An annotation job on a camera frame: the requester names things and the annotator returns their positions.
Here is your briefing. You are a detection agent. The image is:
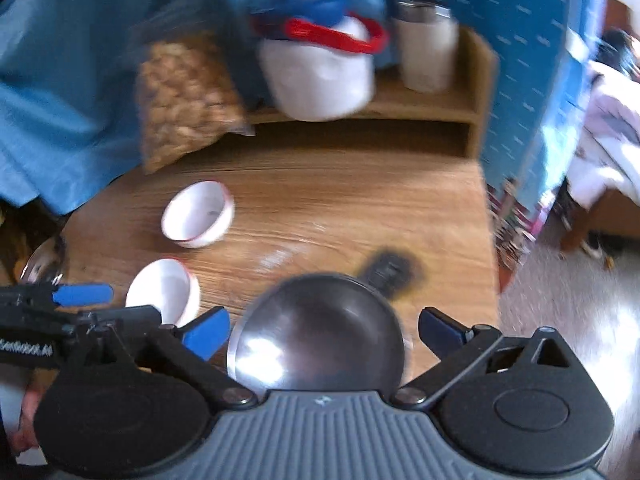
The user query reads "blue fabric cloth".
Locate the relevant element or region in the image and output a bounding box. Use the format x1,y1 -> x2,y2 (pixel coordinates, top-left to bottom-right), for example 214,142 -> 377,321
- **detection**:
1,0 -> 386,214

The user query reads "patterned blue curtain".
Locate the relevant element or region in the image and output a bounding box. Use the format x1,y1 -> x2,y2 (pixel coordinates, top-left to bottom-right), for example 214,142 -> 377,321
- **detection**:
369,0 -> 609,294

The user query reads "person's left hand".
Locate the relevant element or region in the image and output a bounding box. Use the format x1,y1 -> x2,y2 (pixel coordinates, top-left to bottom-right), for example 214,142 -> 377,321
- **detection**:
9,389 -> 42,455

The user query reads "bed with quilt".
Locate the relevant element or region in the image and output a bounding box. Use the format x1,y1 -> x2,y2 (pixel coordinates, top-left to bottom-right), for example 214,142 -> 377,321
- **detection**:
561,3 -> 639,259

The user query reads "clear bag of cookies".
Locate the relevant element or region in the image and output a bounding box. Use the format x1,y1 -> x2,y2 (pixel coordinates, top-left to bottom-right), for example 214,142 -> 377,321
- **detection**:
130,0 -> 254,174

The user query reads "wooden shelf riser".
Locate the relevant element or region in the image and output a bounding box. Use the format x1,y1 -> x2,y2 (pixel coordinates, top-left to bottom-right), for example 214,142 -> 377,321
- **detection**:
219,27 -> 498,159

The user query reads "white steel-lid tumbler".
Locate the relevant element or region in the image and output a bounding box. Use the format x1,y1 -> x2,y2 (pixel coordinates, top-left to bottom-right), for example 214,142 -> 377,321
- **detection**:
394,0 -> 459,93

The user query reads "steel bowl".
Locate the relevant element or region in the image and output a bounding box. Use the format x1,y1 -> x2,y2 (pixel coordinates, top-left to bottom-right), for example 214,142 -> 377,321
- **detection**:
227,271 -> 406,396

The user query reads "shiny steel plate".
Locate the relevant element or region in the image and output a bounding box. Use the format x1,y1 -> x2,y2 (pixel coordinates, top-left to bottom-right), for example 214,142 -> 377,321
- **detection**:
18,235 -> 66,285

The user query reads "white plastic jug red handle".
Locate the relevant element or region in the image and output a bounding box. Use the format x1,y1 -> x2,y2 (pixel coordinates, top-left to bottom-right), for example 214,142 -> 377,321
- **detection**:
250,0 -> 388,122

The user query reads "white bowl red rim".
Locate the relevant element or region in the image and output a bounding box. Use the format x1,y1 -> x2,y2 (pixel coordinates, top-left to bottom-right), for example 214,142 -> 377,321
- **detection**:
125,258 -> 201,327
160,180 -> 235,249

